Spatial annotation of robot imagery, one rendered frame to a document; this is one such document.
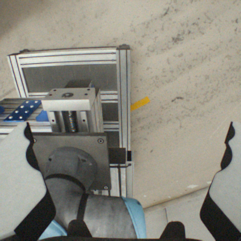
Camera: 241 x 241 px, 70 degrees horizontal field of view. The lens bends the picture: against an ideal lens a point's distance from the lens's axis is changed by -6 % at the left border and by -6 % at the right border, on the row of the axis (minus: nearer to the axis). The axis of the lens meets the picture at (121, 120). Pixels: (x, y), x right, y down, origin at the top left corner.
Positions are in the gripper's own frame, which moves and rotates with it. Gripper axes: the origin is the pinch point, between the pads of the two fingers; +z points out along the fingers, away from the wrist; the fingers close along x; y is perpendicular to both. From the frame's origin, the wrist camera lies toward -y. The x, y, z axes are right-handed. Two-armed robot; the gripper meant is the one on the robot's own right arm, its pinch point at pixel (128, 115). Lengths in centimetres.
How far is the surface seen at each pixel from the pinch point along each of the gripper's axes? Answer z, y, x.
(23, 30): 132, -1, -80
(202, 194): 124, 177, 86
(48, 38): 132, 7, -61
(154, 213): 120, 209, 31
